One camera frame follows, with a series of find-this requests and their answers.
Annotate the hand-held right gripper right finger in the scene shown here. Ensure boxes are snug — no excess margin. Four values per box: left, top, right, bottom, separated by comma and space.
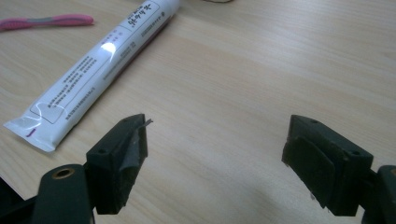
281, 114, 375, 217

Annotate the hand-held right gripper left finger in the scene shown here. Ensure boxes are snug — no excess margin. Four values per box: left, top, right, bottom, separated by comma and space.
85, 113, 154, 216

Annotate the white toothpaste tube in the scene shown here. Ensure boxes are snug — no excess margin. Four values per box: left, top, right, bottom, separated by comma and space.
3, 0, 182, 154

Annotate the pink toothbrush handle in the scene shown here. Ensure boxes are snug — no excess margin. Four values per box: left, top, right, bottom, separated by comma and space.
0, 13, 95, 33

